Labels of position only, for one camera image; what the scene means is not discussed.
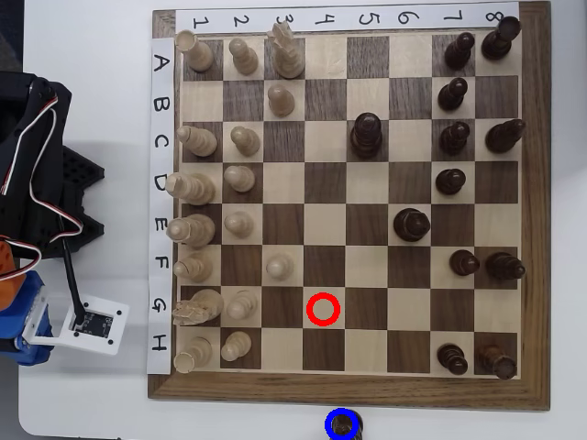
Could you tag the light pawn chess piece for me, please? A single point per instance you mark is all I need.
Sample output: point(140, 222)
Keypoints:
point(243, 57)
point(239, 179)
point(236, 346)
point(242, 305)
point(280, 100)
point(280, 267)
point(245, 141)
point(238, 224)

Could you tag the dark pawn chess piece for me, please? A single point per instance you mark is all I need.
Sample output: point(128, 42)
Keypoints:
point(458, 52)
point(451, 95)
point(450, 181)
point(454, 138)
point(464, 262)
point(452, 359)

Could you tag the wooden chessboard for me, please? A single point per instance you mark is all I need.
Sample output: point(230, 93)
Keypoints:
point(325, 183)

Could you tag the paper strip with letters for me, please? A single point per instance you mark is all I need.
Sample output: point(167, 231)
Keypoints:
point(160, 206)

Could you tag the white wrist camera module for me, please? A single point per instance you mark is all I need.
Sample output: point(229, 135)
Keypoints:
point(98, 337)

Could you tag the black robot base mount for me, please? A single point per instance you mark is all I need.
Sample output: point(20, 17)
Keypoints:
point(85, 172)

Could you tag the light knight chess piece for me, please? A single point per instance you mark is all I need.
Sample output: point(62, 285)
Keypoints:
point(202, 304)
point(288, 57)

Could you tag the dark bishop chess piece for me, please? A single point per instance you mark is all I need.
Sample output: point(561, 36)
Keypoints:
point(504, 267)
point(504, 136)

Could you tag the dark king chess piece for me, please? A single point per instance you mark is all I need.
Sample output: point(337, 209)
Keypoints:
point(367, 137)

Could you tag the light queen chess piece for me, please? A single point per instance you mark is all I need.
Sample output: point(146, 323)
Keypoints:
point(192, 188)

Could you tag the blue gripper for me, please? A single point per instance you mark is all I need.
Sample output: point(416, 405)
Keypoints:
point(24, 349)

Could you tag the light king chess piece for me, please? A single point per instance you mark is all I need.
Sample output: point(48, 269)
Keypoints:
point(192, 230)

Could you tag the dark rook chess piece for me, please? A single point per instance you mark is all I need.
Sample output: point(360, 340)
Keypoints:
point(500, 39)
point(497, 362)

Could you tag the light rook chess piece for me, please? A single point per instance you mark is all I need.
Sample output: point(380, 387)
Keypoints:
point(197, 52)
point(192, 355)

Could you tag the paper strip with numbers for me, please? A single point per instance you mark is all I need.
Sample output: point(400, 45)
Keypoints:
point(344, 18)

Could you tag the black and orange robot arm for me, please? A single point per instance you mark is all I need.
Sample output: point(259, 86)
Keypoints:
point(46, 156)

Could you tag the light bishop chess piece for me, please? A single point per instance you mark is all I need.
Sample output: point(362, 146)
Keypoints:
point(195, 267)
point(199, 141)

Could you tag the dark knight chess piece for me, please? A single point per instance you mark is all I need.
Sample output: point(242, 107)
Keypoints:
point(341, 425)

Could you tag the dark queen chess piece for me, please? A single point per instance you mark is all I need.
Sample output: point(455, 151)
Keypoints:
point(411, 224)

